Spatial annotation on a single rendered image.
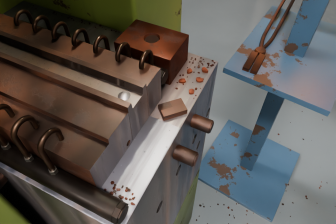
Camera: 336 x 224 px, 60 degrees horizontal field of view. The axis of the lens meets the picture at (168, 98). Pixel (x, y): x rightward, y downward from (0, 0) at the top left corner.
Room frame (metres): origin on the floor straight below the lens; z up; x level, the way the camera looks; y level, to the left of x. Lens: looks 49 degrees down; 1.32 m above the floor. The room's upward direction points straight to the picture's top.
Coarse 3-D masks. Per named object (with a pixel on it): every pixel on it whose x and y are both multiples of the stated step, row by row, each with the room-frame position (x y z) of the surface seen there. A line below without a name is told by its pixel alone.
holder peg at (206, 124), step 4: (192, 116) 0.34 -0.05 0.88; (196, 116) 0.34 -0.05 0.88; (200, 116) 0.34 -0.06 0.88; (192, 120) 0.33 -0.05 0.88; (196, 120) 0.33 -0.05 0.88; (200, 120) 0.33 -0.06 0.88; (204, 120) 0.33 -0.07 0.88; (208, 120) 0.33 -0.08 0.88; (212, 120) 0.33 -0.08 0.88; (192, 124) 0.33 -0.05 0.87; (196, 124) 0.32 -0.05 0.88; (200, 124) 0.32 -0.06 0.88; (204, 124) 0.32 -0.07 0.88; (208, 124) 0.32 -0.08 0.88; (212, 124) 0.32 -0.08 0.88; (196, 128) 0.32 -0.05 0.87; (200, 128) 0.32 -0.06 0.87; (204, 128) 0.31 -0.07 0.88; (208, 128) 0.31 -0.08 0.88; (208, 132) 0.31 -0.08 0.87
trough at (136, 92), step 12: (0, 36) 0.43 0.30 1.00; (0, 48) 0.41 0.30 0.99; (12, 48) 0.41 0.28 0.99; (24, 48) 0.41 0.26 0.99; (36, 48) 0.40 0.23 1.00; (24, 60) 0.38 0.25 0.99; (36, 60) 0.38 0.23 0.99; (48, 60) 0.38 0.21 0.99; (60, 60) 0.37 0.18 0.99; (60, 72) 0.35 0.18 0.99; (72, 72) 0.35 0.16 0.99; (84, 72) 0.35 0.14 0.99; (96, 72) 0.34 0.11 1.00; (84, 84) 0.32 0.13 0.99; (96, 84) 0.32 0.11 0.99; (108, 84) 0.32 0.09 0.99; (120, 84) 0.32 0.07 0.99; (132, 84) 0.31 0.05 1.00; (132, 96) 0.30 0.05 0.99
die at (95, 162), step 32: (0, 32) 0.44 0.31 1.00; (32, 32) 0.45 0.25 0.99; (0, 64) 0.36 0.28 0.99; (32, 64) 0.35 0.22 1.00; (96, 64) 0.36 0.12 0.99; (128, 64) 0.36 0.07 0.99; (0, 96) 0.30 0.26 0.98; (32, 96) 0.29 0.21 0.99; (64, 96) 0.29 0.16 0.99; (96, 96) 0.29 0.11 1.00; (160, 96) 0.35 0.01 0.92; (0, 128) 0.25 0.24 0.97; (32, 128) 0.24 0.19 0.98; (64, 128) 0.24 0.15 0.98; (96, 128) 0.23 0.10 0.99; (128, 128) 0.26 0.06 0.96; (64, 160) 0.19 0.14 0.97; (96, 160) 0.19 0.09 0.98
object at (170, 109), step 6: (168, 102) 0.33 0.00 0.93; (174, 102) 0.33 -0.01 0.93; (180, 102) 0.33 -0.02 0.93; (162, 108) 0.32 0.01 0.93; (168, 108) 0.32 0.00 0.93; (174, 108) 0.32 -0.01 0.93; (180, 108) 0.32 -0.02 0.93; (186, 108) 0.32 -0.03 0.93; (162, 114) 0.31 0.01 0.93; (168, 114) 0.31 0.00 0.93; (174, 114) 0.31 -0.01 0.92; (180, 114) 0.31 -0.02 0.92
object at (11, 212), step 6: (0, 198) 0.18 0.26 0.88; (0, 204) 0.17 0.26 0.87; (6, 204) 0.18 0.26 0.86; (0, 210) 0.17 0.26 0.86; (6, 210) 0.17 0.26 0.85; (12, 210) 0.18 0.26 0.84; (18, 210) 0.19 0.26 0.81; (0, 216) 0.16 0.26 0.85; (6, 216) 0.17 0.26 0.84; (12, 216) 0.17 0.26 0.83; (18, 216) 0.18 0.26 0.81; (24, 216) 0.18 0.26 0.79; (0, 222) 0.16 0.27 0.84; (6, 222) 0.16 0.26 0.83; (12, 222) 0.17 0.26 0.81; (18, 222) 0.17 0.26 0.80; (24, 222) 0.18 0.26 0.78; (30, 222) 0.18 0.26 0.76
